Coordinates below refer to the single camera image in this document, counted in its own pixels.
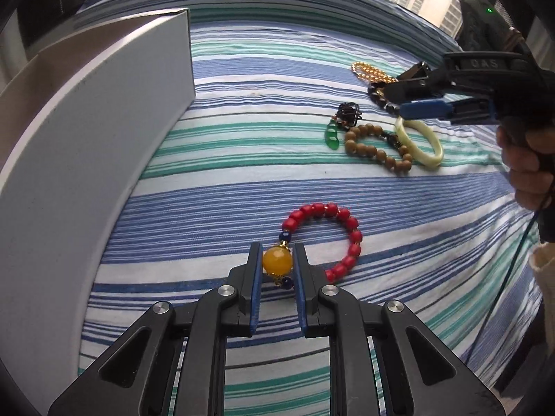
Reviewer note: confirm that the blue green striped blanket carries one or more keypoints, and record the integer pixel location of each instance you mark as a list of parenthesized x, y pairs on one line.
[(217, 190)]

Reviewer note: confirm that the person's right hand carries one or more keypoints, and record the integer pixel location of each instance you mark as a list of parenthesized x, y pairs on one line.
[(520, 164)]

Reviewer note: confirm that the pale jade bangle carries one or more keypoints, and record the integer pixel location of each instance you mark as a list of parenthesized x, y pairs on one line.
[(433, 147)]

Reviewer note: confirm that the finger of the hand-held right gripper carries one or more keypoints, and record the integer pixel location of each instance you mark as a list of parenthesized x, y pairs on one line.
[(416, 89), (425, 109)]

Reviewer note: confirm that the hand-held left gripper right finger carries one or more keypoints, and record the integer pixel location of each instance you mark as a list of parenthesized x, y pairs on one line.
[(300, 294)]

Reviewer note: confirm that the dark window frame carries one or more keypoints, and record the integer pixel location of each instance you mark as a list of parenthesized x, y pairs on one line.
[(43, 4)]

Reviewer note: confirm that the white cardboard box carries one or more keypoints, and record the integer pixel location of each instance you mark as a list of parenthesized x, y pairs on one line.
[(86, 160)]

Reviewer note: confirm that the person's right forearm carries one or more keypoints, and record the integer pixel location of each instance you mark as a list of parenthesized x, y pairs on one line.
[(544, 277)]

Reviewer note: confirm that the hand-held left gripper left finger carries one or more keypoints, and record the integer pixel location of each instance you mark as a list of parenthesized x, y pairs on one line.
[(256, 294)]

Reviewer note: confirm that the green pendant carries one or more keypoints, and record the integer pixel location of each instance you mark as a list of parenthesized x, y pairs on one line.
[(333, 138)]

